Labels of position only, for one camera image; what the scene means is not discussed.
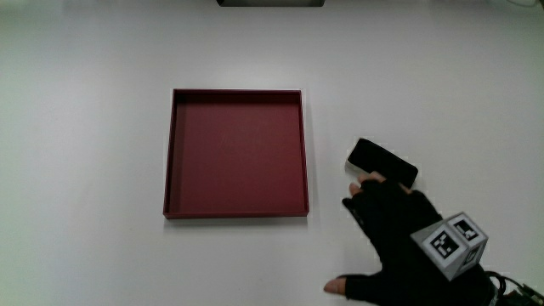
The person's right hand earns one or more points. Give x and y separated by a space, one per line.
397 238

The black smartphone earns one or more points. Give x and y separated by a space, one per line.
381 160

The dark red square tray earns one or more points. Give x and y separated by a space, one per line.
236 157

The black monitor base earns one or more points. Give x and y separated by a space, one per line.
270 2

